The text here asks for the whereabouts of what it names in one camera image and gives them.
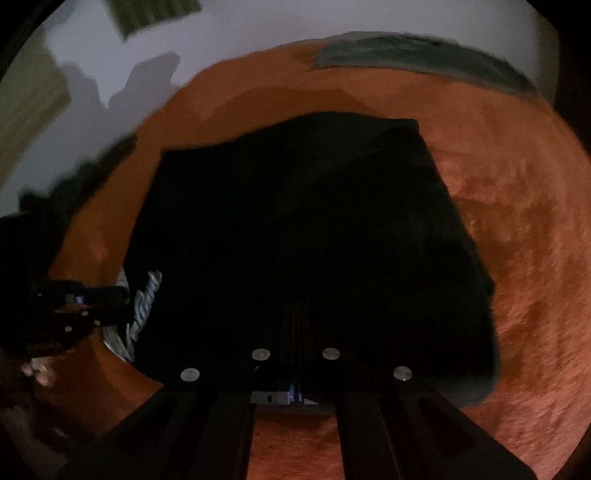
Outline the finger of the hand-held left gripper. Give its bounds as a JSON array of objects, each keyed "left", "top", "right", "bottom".
[
  {"left": 78, "top": 285, "right": 133, "bottom": 308},
  {"left": 65, "top": 311, "right": 109, "bottom": 337}
]

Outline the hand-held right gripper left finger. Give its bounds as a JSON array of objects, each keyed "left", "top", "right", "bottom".
[{"left": 55, "top": 302, "right": 295, "bottom": 480}]

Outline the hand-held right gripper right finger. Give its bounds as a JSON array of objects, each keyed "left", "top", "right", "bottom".
[{"left": 295, "top": 302, "right": 536, "bottom": 480}]

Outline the black garment white print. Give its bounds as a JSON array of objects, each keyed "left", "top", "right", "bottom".
[{"left": 104, "top": 111, "right": 502, "bottom": 408}]

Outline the person's left hand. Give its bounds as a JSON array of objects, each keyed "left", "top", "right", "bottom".
[{"left": 18, "top": 353, "right": 65, "bottom": 393}]

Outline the person's grey clothing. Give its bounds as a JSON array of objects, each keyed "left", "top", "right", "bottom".
[{"left": 0, "top": 397, "right": 107, "bottom": 480}]

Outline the beige striped curtain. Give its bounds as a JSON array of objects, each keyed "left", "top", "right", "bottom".
[{"left": 0, "top": 39, "right": 71, "bottom": 185}]

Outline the orange fuzzy blanket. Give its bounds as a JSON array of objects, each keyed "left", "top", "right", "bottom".
[{"left": 46, "top": 39, "right": 591, "bottom": 480}]

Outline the grey-green folded cloth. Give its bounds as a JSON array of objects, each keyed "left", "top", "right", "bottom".
[{"left": 314, "top": 31, "right": 540, "bottom": 99}]

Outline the slatted wall vent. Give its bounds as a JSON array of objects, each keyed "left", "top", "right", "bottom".
[{"left": 108, "top": 0, "right": 204, "bottom": 40}]

